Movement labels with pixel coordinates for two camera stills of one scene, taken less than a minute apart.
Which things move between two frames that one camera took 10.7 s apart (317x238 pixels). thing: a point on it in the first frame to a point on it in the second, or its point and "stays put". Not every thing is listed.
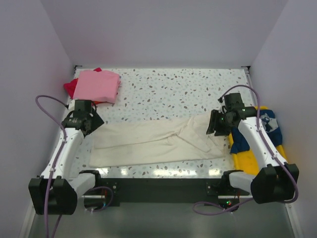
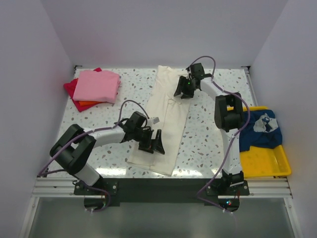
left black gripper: [97, 121] to [156, 143]
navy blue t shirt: [269, 122] stays put
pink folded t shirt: [93, 84] stays put
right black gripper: [213, 125] to [183, 80]
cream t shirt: [135, 143] to [172, 112]
